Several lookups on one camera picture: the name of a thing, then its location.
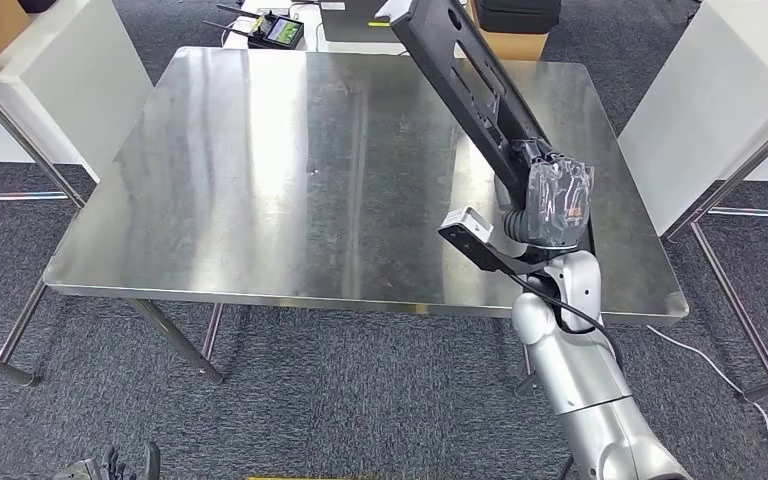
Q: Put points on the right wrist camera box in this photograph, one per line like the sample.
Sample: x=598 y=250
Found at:
x=467 y=228

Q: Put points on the yellow floor tape square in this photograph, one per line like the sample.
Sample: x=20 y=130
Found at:
x=291 y=478

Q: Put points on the steel frame table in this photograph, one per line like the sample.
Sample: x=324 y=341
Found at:
x=728 y=291

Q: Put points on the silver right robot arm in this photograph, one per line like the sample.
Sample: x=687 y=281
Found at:
x=583 y=384

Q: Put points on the black plastic frame part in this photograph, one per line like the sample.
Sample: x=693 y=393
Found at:
x=437 y=53

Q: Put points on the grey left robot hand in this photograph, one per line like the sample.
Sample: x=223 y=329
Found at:
x=132 y=469

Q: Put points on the dark grey laptop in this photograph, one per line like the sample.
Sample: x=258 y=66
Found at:
x=351 y=23

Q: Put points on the black bag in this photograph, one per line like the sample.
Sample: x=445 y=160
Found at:
x=520 y=14

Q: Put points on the white panel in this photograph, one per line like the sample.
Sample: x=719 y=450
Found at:
x=708 y=99
x=79 y=79

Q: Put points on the black phone with screen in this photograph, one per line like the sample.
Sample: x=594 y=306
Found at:
x=278 y=32

